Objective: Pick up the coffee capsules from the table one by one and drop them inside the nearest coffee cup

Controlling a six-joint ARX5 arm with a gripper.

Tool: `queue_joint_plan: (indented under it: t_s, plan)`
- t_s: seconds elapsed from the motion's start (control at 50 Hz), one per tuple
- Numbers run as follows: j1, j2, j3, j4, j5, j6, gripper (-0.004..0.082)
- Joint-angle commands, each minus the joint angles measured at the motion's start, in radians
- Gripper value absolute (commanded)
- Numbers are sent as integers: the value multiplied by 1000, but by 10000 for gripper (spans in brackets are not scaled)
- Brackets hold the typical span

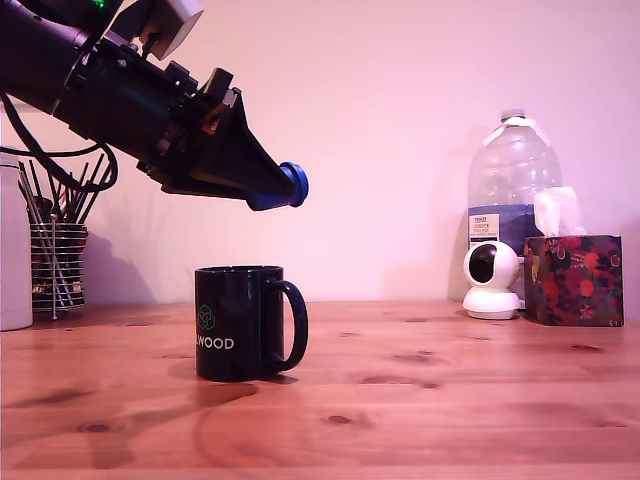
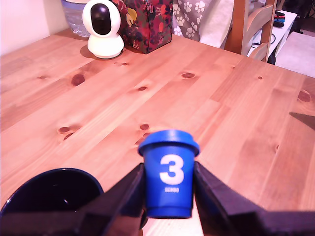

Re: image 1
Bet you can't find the blue coffee capsule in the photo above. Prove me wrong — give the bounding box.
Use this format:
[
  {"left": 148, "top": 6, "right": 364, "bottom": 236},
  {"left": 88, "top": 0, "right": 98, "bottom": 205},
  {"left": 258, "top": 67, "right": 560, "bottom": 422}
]
[{"left": 248, "top": 160, "right": 310, "bottom": 212}]

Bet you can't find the black straw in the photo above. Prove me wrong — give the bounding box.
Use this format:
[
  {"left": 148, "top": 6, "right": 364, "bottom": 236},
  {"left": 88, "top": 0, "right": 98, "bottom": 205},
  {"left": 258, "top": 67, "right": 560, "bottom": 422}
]
[
  {"left": 77, "top": 152, "right": 108, "bottom": 224},
  {"left": 28, "top": 158, "right": 52, "bottom": 222},
  {"left": 69, "top": 160, "right": 92, "bottom": 224}
]

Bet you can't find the grey metal straw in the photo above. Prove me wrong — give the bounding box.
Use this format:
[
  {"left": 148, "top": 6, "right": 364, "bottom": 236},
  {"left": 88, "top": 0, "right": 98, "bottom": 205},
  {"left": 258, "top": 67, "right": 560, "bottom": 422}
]
[{"left": 17, "top": 159, "right": 74, "bottom": 307}]

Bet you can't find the dark blue printed mug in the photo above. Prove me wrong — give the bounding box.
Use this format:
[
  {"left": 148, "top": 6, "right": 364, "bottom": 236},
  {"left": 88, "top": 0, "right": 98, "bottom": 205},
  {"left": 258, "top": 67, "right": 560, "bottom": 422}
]
[{"left": 194, "top": 264, "right": 310, "bottom": 384}]

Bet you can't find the white bottle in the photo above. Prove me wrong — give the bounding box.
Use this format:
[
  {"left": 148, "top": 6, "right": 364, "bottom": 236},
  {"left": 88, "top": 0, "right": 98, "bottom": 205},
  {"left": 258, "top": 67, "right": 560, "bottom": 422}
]
[{"left": 0, "top": 152, "right": 34, "bottom": 332}]

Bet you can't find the large clear water bottle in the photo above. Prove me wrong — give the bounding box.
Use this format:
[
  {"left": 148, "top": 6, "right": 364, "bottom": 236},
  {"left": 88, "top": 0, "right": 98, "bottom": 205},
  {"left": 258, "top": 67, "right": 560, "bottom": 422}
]
[{"left": 467, "top": 107, "right": 564, "bottom": 302}]

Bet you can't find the white paper tissue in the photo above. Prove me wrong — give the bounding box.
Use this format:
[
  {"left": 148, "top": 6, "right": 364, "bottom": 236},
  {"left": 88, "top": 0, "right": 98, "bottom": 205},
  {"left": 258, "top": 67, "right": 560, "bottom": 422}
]
[{"left": 532, "top": 185, "right": 587, "bottom": 239}]

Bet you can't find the floral tissue box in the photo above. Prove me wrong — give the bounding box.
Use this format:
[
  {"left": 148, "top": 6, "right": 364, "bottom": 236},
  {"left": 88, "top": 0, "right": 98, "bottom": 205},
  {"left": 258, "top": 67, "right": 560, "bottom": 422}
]
[{"left": 523, "top": 234, "right": 625, "bottom": 329}]

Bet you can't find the black thin cable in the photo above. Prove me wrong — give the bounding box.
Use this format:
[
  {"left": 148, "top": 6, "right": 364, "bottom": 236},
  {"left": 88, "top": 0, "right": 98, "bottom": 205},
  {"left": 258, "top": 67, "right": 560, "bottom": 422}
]
[{"left": 0, "top": 143, "right": 104, "bottom": 158}]

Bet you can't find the black looping cable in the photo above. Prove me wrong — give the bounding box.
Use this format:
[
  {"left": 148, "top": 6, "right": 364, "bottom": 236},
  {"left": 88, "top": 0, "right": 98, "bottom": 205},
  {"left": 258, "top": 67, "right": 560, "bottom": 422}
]
[{"left": 0, "top": 92, "right": 120, "bottom": 194}]

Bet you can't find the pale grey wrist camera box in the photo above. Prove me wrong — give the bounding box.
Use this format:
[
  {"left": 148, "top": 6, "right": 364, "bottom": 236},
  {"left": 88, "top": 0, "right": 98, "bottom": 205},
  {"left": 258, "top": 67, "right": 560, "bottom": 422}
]
[{"left": 107, "top": 0, "right": 206, "bottom": 62}]

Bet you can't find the wire basket holder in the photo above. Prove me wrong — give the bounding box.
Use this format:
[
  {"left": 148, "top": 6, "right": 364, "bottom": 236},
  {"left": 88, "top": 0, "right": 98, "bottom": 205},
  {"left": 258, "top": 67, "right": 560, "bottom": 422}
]
[{"left": 29, "top": 212, "right": 89, "bottom": 321}]

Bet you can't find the small white round camera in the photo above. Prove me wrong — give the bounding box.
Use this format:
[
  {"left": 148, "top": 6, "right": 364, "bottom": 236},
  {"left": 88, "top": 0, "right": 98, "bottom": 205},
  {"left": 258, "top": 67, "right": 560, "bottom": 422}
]
[{"left": 462, "top": 240, "right": 523, "bottom": 321}]

